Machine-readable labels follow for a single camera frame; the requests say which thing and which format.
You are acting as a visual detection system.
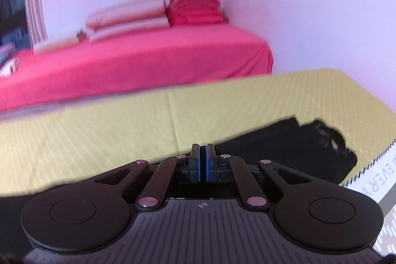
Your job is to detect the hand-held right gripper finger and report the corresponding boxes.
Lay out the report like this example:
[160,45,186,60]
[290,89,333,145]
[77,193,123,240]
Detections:
[205,143,312,209]

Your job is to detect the black pants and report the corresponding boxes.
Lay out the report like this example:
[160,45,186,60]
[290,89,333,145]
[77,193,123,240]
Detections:
[213,117,358,186]

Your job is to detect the yellow striped printed blanket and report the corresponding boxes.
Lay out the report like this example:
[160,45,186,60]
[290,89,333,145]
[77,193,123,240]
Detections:
[0,68,396,256]

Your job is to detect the pink bed cover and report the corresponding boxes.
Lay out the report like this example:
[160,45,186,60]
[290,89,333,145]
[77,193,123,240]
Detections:
[0,23,274,113]

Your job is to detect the stack of red folded clothes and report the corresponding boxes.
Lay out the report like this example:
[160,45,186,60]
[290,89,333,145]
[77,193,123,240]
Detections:
[166,0,225,27]

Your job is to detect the stack of pink folded clothes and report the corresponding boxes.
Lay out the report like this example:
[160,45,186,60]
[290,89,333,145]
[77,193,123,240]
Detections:
[85,0,171,44]

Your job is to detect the white crumpled cloth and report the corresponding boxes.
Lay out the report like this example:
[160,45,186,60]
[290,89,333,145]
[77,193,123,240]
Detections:
[0,57,21,78]

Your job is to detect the purple folded clothes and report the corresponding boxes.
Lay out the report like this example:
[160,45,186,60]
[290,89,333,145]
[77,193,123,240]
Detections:
[0,44,15,60]

